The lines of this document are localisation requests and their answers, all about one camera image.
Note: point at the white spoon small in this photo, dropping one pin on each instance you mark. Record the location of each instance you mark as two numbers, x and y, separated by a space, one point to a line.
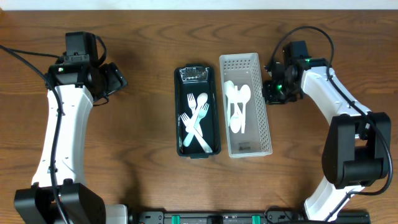
229 92

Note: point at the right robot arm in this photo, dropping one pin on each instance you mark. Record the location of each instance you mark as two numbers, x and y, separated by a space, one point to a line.
356 159

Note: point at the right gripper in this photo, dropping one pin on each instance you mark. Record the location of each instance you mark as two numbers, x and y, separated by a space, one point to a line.
270 98

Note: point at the mint green plastic fork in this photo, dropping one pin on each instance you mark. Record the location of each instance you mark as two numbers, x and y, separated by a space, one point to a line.
203 112

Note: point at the black plastic basket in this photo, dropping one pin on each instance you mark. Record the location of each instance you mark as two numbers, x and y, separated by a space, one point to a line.
196 79

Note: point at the clear plastic basket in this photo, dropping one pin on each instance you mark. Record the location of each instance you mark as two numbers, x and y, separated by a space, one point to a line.
244 69

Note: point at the white spoon long diagonal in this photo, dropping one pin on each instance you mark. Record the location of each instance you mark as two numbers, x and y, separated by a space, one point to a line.
245 95

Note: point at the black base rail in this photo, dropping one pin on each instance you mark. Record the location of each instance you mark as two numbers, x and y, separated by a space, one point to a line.
236 217

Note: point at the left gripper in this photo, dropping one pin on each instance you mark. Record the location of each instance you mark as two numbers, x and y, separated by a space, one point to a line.
116 80

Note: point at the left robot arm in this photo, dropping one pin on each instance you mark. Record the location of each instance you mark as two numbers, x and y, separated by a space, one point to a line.
58 191

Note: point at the white spoon bowl down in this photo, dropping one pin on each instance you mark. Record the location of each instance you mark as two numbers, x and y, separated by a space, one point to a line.
235 121

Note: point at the white fork pointing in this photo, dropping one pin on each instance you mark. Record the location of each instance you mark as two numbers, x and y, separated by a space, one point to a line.
185 119

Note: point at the white fork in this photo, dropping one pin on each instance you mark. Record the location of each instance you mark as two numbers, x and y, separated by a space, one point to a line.
192 104

